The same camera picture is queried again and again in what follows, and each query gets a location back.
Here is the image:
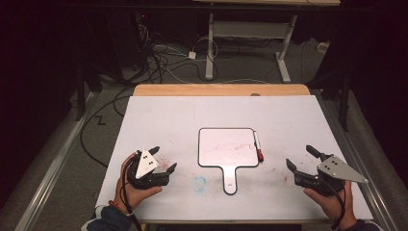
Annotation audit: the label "red and white marker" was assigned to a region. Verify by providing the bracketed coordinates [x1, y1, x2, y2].
[253, 130, 265, 163]

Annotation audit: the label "wooden table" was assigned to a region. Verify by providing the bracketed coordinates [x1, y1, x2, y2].
[132, 84, 312, 97]

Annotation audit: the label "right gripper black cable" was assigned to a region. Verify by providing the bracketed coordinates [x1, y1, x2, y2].
[319, 177, 347, 231]

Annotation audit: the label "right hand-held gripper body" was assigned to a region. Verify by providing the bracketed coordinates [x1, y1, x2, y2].
[293, 153, 370, 197]

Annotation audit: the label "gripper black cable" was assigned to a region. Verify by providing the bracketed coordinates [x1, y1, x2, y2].
[319, 177, 347, 231]
[119, 158, 142, 231]

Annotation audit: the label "aluminium floor rail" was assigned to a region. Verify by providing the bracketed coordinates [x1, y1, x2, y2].
[13, 91, 99, 231]
[316, 94, 400, 231]

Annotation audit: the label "person's left hand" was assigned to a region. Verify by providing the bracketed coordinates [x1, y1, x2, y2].
[113, 152, 163, 213]

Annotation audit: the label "tangle of floor cables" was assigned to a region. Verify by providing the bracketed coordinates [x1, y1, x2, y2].
[134, 22, 225, 85]

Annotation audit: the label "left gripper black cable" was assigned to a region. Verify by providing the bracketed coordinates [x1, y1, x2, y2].
[119, 158, 142, 231]

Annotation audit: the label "long black floor cable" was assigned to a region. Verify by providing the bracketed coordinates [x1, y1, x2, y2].
[79, 86, 136, 168]

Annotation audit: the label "person's right hand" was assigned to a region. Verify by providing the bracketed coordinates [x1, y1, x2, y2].
[303, 181, 358, 230]

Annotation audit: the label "white paddle-shaped whiteboard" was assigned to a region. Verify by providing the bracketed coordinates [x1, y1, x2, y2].
[197, 127, 260, 195]

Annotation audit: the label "white metal desk frame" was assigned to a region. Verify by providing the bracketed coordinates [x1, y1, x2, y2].
[191, 0, 342, 84]

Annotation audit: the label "red wrist bracelet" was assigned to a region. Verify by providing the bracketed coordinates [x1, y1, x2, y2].
[108, 199, 133, 217]

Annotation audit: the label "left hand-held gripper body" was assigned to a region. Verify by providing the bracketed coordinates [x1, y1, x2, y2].
[126, 149, 171, 191]

